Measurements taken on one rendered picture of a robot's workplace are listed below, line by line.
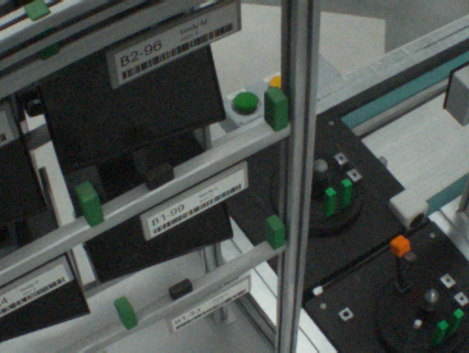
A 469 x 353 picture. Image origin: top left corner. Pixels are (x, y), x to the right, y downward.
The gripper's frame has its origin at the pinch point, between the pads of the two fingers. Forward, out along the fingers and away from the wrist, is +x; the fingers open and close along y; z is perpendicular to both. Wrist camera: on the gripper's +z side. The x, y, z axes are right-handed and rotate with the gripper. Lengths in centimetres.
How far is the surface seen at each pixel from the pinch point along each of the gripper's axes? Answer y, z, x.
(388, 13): 103, -160, -102
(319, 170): 25.9, -22.1, 5.0
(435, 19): 121, -160, -95
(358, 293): 26.1, -25.1, 22.7
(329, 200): 25.9, -22.2, 9.6
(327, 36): 44, -51, -33
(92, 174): -2.8, -2.2, 5.8
